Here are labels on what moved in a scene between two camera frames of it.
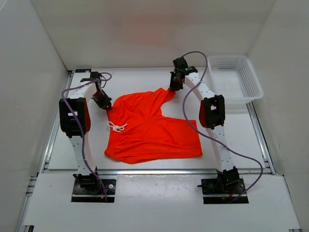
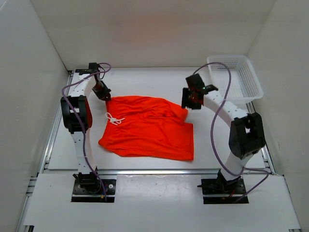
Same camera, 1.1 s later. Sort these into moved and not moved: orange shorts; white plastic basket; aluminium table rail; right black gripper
Moved: right black gripper; orange shorts
Not moved: white plastic basket; aluminium table rail
